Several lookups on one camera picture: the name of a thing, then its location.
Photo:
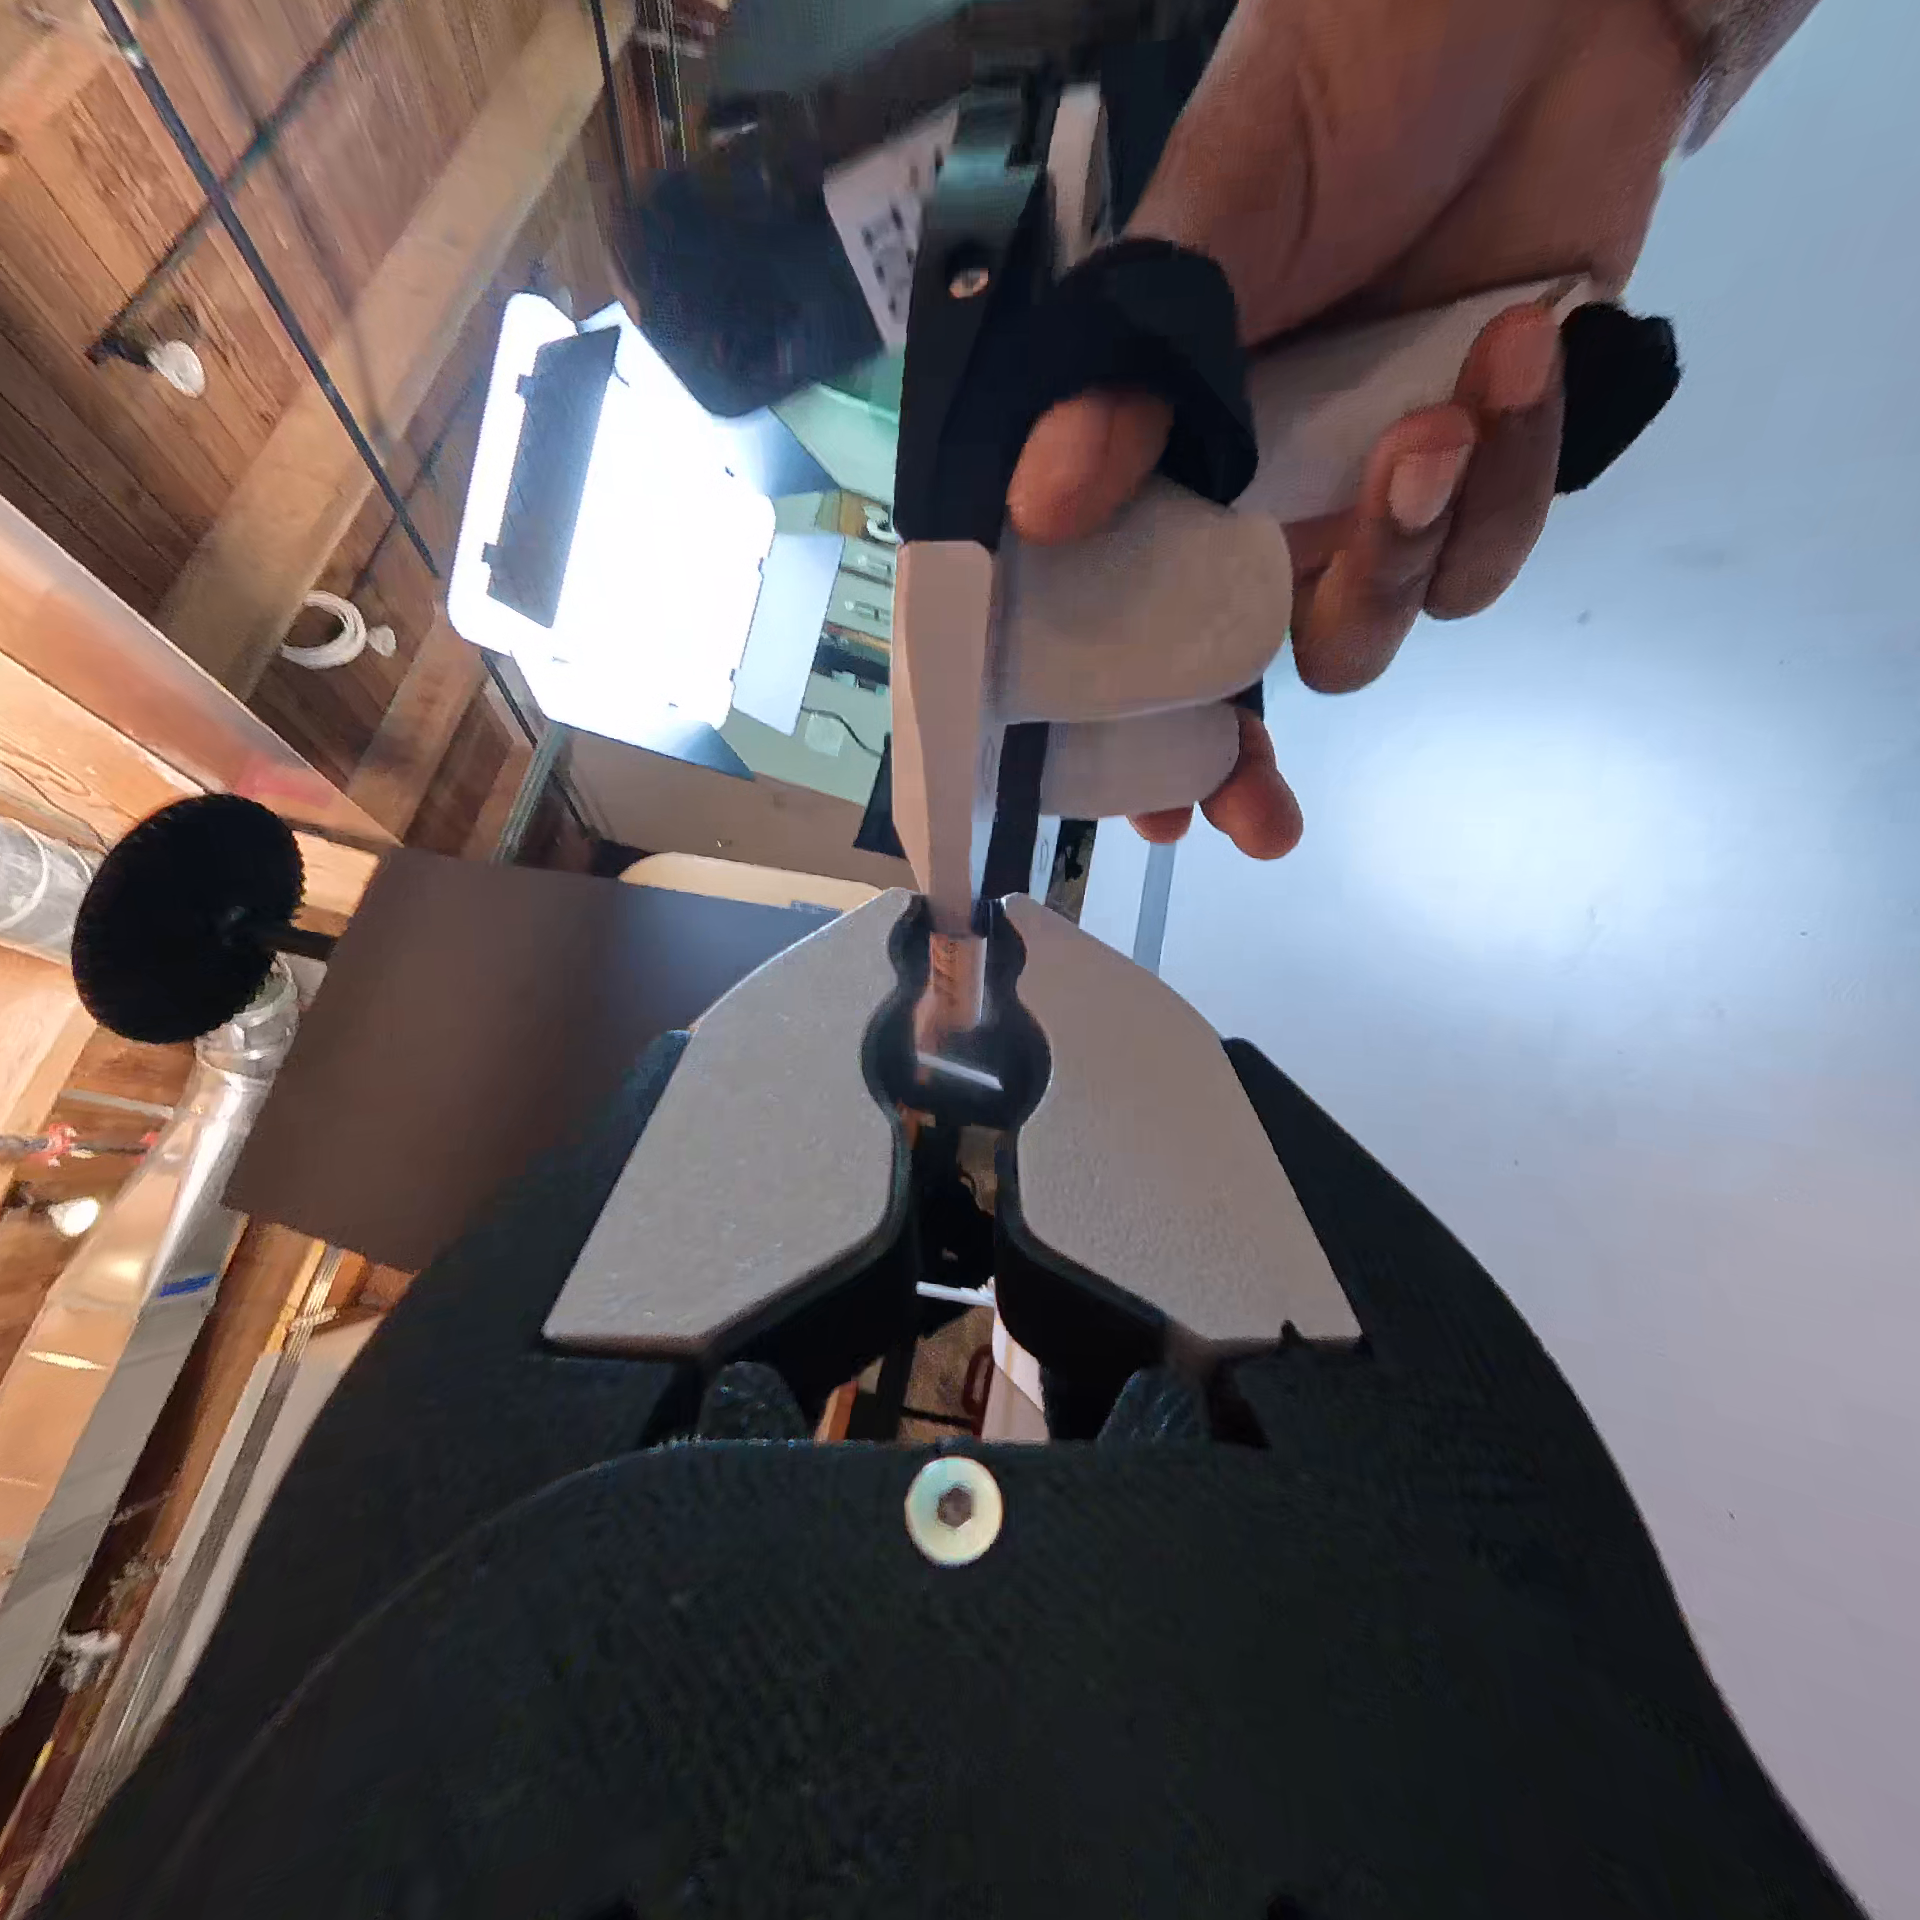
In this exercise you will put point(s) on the black round disc fixture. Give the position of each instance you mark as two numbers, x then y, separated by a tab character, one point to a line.
182	915

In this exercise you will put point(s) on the black copper battery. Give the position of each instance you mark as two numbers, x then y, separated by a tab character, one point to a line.
951	991

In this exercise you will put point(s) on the person's right forearm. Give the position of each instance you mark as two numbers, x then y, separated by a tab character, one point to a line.
1742	60

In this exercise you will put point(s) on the white panel on pole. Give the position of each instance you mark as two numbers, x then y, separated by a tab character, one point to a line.
794	630

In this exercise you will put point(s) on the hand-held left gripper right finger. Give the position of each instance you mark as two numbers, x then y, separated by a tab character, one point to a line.
1188	1187

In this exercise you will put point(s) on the ceiling spot light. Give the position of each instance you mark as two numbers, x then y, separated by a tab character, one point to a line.
176	362

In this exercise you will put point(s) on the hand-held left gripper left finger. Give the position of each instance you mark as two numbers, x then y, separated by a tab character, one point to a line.
737	1187

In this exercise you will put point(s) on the black board on white stand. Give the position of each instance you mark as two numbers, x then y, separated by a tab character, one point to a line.
495	1021

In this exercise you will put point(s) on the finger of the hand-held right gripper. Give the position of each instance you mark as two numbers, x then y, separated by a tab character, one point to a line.
939	672
1016	795

